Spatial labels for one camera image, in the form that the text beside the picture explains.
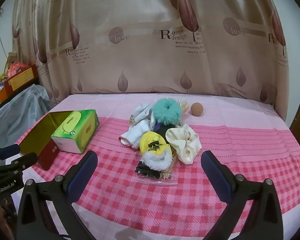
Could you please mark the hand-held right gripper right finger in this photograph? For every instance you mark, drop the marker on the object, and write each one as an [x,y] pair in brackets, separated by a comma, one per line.
[215,177]

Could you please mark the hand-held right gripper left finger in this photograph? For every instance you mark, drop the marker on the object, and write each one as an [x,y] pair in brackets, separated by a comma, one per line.
[83,172]

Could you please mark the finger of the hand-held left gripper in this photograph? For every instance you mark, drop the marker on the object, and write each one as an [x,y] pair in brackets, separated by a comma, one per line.
[25,160]
[10,150]

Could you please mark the gold tin box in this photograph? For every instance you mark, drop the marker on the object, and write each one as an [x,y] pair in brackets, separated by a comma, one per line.
[40,130]

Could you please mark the cotton swab pack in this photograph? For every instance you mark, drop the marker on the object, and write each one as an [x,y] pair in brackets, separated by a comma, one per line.
[169,178]

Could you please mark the cream satin scrunchie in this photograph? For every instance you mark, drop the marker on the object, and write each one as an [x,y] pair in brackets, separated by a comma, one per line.
[183,140]

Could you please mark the white fluffy scrunchie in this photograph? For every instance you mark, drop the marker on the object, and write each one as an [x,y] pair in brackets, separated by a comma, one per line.
[156,161]

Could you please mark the white cotton glove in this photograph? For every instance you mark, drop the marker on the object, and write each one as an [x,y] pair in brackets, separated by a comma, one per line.
[135,135]

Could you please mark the long black packet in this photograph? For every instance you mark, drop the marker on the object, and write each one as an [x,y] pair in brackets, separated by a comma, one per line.
[162,132]

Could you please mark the brown sponge ball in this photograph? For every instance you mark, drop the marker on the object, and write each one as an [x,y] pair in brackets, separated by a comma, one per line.
[197,109]

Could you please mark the yellow soft cloth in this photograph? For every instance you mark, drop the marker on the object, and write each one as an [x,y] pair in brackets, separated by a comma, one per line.
[150,140]

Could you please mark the teal fluffy scrunchie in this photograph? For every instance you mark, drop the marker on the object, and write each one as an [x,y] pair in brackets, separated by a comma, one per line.
[162,117]

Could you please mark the plain white sock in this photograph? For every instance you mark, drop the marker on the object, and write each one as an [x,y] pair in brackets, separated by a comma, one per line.
[141,112]

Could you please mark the pink checked sheet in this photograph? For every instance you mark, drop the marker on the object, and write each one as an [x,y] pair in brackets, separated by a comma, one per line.
[240,155]

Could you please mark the pale grey plastic bag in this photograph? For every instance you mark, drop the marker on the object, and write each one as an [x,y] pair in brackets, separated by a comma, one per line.
[15,110]

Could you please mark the green tissue pack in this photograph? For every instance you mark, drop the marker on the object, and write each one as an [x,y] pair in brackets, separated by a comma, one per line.
[75,127]

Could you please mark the orange box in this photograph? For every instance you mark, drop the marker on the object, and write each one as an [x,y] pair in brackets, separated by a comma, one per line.
[2,95]

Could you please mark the yellow cardboard box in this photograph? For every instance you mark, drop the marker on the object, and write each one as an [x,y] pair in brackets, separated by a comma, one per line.
[20,80]

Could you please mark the yellow checked towel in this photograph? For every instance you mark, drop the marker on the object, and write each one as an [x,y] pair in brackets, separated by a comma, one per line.
[184,105]

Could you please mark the red plastic bag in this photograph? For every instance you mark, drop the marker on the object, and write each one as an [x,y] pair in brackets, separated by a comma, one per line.
[16,68]

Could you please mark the beige leaf print curtain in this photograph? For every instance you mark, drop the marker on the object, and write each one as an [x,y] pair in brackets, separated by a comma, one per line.
[140,55]

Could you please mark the dark wooden rail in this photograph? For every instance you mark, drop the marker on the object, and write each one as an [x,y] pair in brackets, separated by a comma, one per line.
[12,97]

